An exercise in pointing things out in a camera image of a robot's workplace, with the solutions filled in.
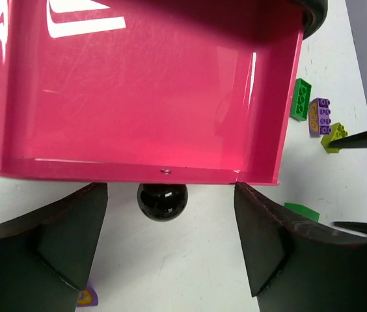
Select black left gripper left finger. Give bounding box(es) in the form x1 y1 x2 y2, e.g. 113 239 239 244
0 183 108 311

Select green flat lego brick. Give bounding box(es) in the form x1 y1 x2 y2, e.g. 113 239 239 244
290 78 312 122

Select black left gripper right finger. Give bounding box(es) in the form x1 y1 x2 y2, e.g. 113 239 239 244
234 183 367 311

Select pink drawer with black knob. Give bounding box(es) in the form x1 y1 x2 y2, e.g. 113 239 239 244
0 0 305 223

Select green sloped lego brick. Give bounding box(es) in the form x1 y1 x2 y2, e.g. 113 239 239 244
284 202 319 222

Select lime green lego brick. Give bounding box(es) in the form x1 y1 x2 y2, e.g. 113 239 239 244
321 122 348 154

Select purple butterfly lego brick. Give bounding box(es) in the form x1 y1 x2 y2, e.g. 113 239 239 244
308 97 331 137

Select purple curved butterfly lego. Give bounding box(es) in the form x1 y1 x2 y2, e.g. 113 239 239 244
77 283 99 307

